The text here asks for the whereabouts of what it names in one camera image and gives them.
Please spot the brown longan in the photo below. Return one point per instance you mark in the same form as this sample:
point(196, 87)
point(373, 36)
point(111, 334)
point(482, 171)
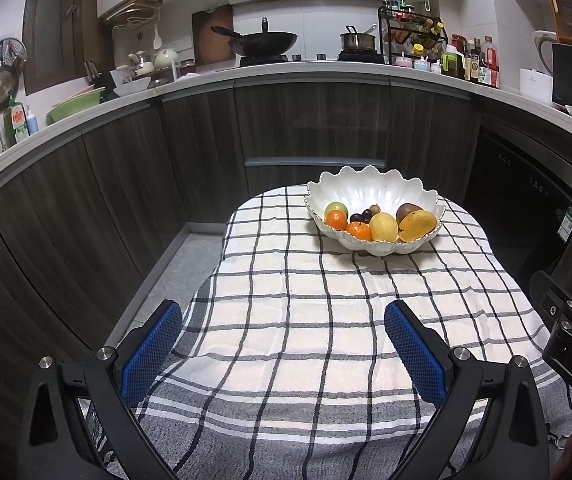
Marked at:
point(375, 208)

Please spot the white electric kettle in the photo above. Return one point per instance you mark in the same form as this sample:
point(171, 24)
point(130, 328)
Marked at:
point(543, 50)

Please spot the black dishwasher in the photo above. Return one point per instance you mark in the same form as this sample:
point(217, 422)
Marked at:
point(516, 185)

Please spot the black wok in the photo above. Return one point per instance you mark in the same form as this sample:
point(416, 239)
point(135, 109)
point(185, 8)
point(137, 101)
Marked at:
point(266, 42)

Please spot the cluster of sauce bottles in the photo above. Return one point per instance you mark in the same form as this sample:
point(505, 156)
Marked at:
point(486, 67)

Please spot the orange mandarin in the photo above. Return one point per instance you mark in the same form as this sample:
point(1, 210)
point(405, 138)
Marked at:
point(336, 220)
point(359, 231)

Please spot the row of spice jars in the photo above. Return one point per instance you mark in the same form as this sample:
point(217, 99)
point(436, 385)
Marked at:
point(416, 27)

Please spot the checked white cloth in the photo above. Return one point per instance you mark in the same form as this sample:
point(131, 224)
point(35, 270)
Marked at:
point(316, 335)

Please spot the steel saucepan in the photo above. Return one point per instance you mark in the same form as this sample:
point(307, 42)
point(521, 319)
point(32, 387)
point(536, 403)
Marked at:
point(358, 41)

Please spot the green plastic basin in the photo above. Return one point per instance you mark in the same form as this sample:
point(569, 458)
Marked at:
point(75, 107)

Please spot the black spice rack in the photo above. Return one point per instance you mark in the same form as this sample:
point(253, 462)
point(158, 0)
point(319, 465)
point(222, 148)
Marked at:
point(383, 30)

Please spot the green dish soap bottle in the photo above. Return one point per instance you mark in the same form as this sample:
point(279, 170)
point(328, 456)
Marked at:
point(19, 122)

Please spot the green apple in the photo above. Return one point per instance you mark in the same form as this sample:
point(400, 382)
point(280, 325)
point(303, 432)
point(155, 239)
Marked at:
point(336, 207)

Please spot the wooden hanging rack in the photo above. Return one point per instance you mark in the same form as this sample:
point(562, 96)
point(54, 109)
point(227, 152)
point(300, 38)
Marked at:
point(133, 12)

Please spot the brown kiwi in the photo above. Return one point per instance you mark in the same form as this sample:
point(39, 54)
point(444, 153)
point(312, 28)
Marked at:
point(408, 210)

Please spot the yellow mango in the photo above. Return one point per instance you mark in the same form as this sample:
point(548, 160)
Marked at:
point(418, 226)

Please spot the black gas hob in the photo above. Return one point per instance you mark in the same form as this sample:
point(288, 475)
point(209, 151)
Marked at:
point(316, 58)

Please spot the pale green teapot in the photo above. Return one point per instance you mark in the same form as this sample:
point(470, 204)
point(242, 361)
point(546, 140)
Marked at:
point(166, 59)

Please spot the white hanging spatula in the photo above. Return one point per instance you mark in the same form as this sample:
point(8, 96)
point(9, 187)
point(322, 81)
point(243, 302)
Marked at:
point(157, 40)

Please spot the brown wooden door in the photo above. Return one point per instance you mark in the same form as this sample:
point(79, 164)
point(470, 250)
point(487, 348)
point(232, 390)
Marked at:
point(55, 25)

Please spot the wooden cutting board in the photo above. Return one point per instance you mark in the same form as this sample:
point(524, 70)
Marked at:
point(205, 50)

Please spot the white scalloped bowl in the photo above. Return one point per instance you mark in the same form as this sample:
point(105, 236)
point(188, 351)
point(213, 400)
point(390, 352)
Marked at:
point(366, 187)

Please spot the black knife block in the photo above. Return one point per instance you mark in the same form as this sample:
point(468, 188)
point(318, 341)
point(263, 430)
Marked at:
point(100, 80)

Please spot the yellow capped jar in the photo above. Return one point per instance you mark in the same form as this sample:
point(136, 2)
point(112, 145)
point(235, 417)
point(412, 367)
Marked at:
point(418, 50)

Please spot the green oil dispenser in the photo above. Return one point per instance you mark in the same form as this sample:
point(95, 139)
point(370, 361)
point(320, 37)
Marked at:
point(451, 65)

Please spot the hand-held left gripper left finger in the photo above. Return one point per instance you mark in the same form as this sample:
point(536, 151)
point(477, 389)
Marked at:
point(150, 355)

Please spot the brown lidded jar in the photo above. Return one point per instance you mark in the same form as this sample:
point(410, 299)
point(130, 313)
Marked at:
point(187, 65)

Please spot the dark cherry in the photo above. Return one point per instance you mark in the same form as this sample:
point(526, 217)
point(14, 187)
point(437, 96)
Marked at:
point(355, 218)
point(366, 215)

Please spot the yellow lemon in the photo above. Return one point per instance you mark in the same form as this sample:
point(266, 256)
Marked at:
point(383, 227)

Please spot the blue pump bottle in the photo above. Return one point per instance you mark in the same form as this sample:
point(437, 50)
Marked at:
point(33, 122)

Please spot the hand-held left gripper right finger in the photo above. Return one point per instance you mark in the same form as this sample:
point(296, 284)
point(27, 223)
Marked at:
point(416, 355)

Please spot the pale ceramic seasoning pot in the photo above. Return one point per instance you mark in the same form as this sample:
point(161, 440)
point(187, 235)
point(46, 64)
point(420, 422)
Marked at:
point(404, 62)
point(421, 65)

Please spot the plain white bowl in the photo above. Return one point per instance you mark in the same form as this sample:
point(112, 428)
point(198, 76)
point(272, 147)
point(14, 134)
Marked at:
point(131, 87)

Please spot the dark wood base cabinets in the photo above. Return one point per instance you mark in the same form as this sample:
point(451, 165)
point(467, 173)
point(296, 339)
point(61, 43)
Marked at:
point(316, 120)

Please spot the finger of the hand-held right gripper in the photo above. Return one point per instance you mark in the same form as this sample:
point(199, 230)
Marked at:
point(546, 292)

